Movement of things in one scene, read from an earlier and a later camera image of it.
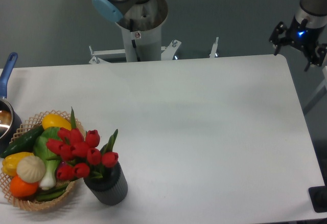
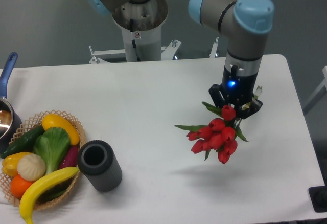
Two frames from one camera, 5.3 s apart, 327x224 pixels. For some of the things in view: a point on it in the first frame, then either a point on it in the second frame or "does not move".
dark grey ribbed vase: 112,188 -> 97,162
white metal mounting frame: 166,51 does not move
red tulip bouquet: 82,152 -> 220,134
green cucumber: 24,144 does not move
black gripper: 304,37 -> 239,88
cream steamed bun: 30,169 does not move
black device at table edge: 318,196 does not move
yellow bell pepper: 10,162 does not move
